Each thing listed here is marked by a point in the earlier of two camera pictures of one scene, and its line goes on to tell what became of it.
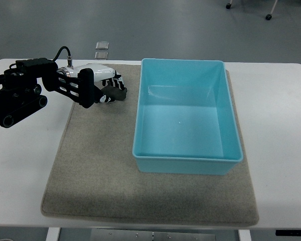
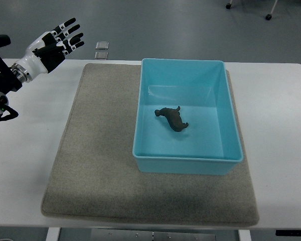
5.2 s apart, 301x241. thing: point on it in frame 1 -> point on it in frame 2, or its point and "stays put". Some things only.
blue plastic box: (185, 120) stays put
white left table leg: (53, 234) stays put
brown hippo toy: (114, 93) -> (173, 117)
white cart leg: (273, 7) stays put
